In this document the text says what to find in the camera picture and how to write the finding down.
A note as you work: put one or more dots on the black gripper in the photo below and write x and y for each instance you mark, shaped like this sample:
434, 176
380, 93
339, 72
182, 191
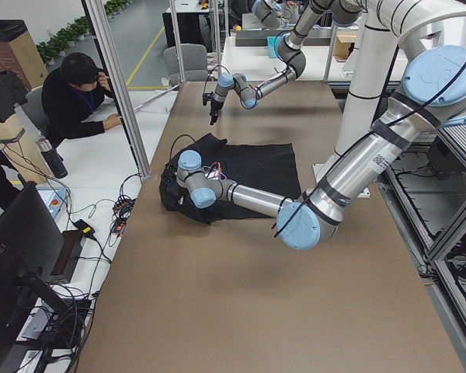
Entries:
215, 106
173, 189

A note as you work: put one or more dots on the black graphic t-shirt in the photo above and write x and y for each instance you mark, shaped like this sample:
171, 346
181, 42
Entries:
266, 167

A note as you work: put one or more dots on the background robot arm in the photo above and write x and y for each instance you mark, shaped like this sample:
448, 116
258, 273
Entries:
270, 14

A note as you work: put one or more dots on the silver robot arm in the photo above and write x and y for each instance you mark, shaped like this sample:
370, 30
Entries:
410, 77
287, 48

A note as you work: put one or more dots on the grey office chair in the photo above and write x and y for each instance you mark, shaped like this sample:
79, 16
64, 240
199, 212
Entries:
194, 63

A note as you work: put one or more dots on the black water bottle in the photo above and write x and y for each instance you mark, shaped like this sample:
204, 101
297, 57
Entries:
52, 158

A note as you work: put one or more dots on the teach pendant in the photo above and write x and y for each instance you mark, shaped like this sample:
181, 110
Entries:
55, 199

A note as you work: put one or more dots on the person in black hoodie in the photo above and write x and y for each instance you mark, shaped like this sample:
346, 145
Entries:
70, 95

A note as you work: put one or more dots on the black Huawei monitor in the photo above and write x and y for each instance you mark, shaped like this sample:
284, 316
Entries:
30, 244

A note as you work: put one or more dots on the white central robot column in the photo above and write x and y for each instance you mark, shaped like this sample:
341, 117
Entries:
373, 60

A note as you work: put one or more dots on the cardboard box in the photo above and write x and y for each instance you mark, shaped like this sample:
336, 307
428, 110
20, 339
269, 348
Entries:
18, 53

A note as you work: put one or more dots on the aluminium frame post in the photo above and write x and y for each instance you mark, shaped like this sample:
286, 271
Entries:
100, 30

